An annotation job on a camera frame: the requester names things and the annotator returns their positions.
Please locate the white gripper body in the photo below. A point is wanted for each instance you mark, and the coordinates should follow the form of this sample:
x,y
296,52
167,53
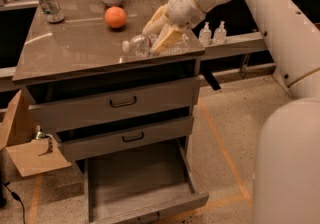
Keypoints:
x,y
183,8

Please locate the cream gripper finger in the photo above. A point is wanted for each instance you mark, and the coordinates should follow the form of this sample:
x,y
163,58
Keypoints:
x,y
169,35
158,22

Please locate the clear plastic water bottle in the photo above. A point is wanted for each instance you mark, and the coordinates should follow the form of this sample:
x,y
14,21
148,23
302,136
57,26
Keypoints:
x,y
140,46

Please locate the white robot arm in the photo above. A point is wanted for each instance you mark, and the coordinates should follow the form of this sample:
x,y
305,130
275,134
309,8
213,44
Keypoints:
x,y
286,184

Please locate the left sanitizer pump bottle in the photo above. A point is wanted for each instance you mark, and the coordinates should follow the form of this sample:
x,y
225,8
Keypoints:
x,y
205,35

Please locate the sanitizer pump bottle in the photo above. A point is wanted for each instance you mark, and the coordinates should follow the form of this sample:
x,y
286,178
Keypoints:
x,y
205,35
220,34

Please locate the right sanitizer pump bottle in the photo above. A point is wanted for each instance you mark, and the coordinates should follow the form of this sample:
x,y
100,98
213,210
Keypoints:
x,y
220,34

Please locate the grey drawer cabinet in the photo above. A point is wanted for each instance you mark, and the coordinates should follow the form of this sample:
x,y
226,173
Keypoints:
x,y
83,57

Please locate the middle grey drawer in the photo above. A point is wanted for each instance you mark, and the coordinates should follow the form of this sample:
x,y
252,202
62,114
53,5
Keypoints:
x,y
106,143

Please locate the top grey drawer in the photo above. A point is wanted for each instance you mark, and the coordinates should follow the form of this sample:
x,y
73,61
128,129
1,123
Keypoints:
x,y
114,106

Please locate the open bottom grey drawer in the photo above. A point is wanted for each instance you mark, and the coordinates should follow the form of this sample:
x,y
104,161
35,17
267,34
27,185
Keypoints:
x,y
140,186

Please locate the orange fruit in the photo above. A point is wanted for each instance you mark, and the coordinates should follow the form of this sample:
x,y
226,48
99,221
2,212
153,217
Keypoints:
x,y
115,17

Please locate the crushed soda can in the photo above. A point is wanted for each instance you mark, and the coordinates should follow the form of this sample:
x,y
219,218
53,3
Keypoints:
x,y
52,10

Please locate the cardboard box on left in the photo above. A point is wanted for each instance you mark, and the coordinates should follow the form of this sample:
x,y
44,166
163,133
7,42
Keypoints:
x,y
18,137

